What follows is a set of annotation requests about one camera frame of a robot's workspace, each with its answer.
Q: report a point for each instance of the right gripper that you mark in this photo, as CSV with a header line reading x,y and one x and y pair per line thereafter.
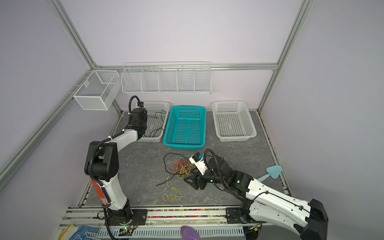
x,y
200,178

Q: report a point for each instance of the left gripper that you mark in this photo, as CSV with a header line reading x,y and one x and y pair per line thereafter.
x,y
146,117

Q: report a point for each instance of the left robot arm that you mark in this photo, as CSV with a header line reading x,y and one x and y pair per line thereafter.
x,y
102,164

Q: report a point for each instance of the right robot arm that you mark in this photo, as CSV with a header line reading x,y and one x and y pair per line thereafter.
x,y
259,203

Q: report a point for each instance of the left white plastic basket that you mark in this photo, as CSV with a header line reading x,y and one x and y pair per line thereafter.
x,y
157,118

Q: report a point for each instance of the white plastic basket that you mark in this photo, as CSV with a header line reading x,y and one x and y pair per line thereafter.
x,y
157,118
233,121

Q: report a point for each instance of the teal plastic basket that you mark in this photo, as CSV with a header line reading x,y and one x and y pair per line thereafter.
x,y
186,128

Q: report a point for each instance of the purple object at front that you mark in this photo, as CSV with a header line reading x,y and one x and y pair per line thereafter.
x,y
189,233

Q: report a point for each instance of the right white plastic basket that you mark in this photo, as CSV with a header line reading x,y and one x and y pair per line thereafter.
x,y
233,121

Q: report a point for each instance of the red rubber glove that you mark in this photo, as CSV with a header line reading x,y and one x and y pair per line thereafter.
x,y
100,193

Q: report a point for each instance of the light blue plastic scraper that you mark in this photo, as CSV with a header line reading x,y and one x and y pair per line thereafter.
x,y
272,172

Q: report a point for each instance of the blue white work glove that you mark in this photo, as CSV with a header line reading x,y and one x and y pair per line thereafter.
x,y
84,232

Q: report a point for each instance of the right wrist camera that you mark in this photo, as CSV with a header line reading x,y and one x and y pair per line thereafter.
x,y
197,159

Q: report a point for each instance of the white wire wall shelf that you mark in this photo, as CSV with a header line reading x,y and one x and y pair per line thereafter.
x,y
167,78

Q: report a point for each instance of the white mesh wall box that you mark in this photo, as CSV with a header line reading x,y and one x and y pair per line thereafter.
x,y
99,90

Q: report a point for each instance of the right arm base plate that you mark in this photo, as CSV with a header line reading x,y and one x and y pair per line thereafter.
x,y
236,216

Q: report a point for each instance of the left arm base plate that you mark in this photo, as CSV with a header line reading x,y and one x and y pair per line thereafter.
x,y
135,217

